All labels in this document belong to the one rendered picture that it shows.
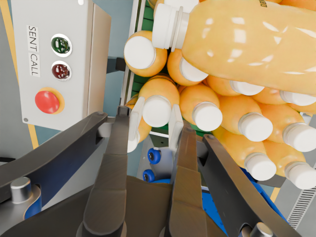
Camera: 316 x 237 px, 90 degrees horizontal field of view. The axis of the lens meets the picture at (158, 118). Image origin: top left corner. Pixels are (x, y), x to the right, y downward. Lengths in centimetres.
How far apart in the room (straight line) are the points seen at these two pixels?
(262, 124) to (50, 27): 32
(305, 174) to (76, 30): 40
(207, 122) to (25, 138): 192
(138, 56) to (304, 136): 26
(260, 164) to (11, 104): 191
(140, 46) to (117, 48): 117
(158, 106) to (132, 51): 8
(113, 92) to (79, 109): 116
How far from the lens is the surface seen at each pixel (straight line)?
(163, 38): 17
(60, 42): 26
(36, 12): 30
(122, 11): 141
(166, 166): 51
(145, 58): 22
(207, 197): 50
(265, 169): 32
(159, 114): 21
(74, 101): 28
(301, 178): 36
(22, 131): 201
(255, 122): 26
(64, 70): 27
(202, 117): 24
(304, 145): 32
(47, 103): 29
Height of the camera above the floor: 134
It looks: 70 degrees down
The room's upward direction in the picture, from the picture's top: 174 degrees counter-clockwise
